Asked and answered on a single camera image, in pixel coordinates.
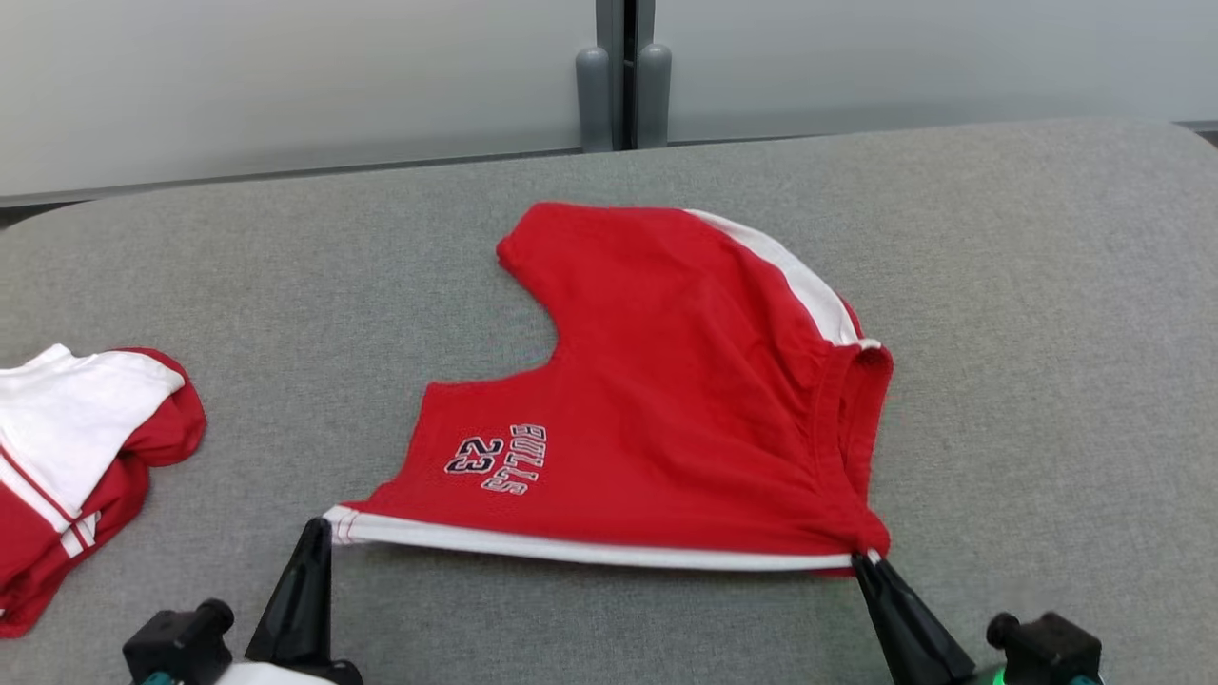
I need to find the red basketball shorts white trim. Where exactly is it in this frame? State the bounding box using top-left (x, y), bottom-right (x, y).
top-left (324, 202), bottom-right (895, 577)

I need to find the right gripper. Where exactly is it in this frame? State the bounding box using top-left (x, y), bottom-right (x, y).
top-left (852, 555), bottom-right (1012, 685)

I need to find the grey metal partition post with latch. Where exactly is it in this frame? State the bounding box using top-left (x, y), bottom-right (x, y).
top-left (576, 0), bottom-right (672, 153)

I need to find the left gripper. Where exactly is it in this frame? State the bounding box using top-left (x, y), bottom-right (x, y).
top-left (246, 519), bottom-right (364, 685)

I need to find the red and white jersey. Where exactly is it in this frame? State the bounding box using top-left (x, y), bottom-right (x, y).
top-left (0, 344), bottom-right (207, 638)

